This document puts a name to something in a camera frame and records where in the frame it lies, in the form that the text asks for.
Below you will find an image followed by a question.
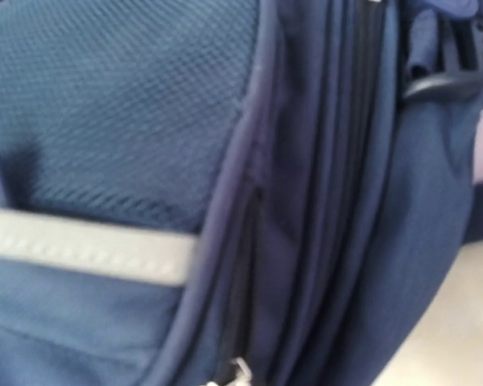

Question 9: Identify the navy blue backpack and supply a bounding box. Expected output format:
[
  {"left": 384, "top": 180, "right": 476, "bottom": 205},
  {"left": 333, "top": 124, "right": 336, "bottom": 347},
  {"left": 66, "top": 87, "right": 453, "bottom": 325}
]
[{"left": 0, "top": 1, "right": 483, "bottom": 385}]

